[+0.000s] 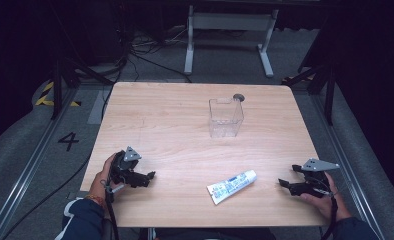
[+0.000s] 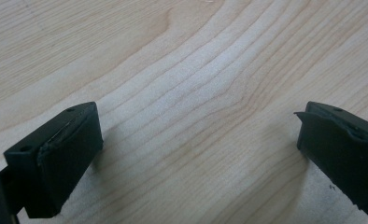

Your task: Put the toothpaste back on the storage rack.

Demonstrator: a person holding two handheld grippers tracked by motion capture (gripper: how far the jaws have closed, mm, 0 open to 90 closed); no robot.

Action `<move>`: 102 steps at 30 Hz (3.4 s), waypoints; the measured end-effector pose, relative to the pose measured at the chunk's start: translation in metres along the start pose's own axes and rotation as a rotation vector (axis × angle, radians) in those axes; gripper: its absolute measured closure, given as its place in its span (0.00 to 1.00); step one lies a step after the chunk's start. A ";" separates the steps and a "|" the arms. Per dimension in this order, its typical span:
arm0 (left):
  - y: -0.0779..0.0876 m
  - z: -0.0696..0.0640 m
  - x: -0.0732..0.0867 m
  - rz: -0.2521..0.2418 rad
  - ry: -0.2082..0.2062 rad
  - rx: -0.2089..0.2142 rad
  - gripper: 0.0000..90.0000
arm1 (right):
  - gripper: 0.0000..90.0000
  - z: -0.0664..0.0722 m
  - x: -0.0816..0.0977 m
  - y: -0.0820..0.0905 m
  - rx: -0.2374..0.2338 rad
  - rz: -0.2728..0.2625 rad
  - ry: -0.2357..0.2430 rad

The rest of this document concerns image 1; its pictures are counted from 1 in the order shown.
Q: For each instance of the white metal table frame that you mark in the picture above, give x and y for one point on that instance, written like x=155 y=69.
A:
x=231 y=21

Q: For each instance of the black tripod stand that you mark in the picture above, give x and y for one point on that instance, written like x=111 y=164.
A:
x=68 y=71
x=323 y=80

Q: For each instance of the person's right hand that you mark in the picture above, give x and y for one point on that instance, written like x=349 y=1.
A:
x=331 y=203

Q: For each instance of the aluminium floor rail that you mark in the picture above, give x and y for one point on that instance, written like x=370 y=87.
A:
x=21 y=173
x=346 y=166

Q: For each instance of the clear plastic container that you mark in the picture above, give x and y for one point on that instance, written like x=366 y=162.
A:
x=225 y=118

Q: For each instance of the grey round table grommet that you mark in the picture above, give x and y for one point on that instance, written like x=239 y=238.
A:
x=239 y=97

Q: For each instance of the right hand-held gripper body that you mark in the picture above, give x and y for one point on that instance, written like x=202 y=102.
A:
x=313 y=181

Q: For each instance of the person's left hand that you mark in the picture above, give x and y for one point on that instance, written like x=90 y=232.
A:
x=100 y=181

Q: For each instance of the grey floor tape patch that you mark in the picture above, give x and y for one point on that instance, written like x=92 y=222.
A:
x=98 y=107

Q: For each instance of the white toothpaste tube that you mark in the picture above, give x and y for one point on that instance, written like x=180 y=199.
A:
x=232 y=186

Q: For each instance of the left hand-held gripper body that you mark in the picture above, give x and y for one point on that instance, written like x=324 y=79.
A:
x=121 y=166

